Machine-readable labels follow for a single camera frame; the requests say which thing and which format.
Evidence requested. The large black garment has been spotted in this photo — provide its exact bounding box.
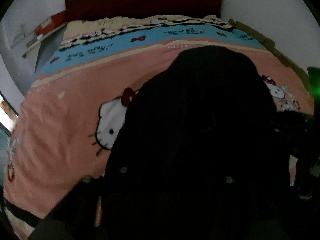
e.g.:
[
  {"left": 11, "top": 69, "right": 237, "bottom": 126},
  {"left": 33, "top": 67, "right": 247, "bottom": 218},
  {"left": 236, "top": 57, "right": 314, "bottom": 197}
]
[{"left": 30, "top": 46, "right": 291, "bottom": 239}]

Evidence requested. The olive green mattress edge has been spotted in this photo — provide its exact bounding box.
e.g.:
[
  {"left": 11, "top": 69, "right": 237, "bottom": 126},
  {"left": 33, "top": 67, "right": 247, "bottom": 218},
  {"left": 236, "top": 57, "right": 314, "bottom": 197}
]
[{"left": 228, "top": 18, "right": 309, "bottom": 79}]

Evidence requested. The pink Hello Kitty bedspread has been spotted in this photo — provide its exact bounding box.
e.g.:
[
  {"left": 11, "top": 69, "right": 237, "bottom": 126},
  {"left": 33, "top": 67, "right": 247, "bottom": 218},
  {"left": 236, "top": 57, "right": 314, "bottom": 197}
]
[{"left": 2, "top": 15, "right": 315, "bottom": 240}]

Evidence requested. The bright window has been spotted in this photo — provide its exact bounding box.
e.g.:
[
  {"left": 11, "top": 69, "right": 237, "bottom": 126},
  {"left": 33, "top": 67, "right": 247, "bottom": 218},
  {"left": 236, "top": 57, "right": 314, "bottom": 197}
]
[{"left": 0, "top": 94, "right": 18, "bottom": 133}]

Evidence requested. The white wall shelf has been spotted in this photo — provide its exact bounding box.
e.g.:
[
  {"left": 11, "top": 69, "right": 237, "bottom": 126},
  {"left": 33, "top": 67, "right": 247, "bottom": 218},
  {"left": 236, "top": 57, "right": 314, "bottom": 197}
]
[{"left": 22, "top": 23, "right": 67, "bottom": 59}]

